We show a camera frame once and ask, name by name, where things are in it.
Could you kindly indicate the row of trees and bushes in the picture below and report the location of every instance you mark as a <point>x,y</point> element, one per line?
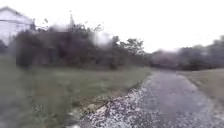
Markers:
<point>73,46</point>

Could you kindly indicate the grass verge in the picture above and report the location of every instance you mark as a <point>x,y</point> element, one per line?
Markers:
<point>60,90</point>

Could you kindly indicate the grey gravel path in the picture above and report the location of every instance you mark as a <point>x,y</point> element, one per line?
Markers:
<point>166,103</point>

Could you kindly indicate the distant row of trees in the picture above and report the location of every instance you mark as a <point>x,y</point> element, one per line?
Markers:
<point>193,56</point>

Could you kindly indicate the grass field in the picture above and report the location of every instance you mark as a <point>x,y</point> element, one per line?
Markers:
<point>208,81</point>

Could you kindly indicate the white building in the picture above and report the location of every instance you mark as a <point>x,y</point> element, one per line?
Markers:
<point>11,25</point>

